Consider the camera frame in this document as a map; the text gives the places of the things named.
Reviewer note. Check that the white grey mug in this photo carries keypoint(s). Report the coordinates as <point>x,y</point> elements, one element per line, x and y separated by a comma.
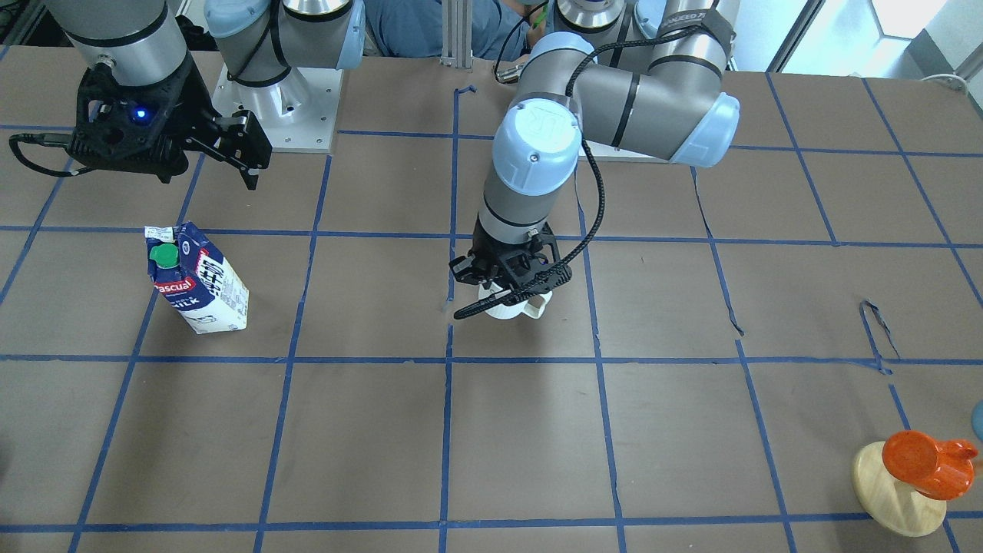
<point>533,308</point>

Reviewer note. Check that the blue white milk carton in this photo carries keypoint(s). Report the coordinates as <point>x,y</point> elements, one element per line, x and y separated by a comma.
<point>194,277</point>

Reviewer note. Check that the orange mug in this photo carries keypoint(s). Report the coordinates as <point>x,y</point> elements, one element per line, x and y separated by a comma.
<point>940,470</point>

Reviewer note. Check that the blue mug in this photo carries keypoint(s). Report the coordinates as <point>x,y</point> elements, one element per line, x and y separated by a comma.
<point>976,420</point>

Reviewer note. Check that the aluminium frame post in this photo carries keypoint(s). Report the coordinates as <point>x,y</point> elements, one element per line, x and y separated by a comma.
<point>457,35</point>

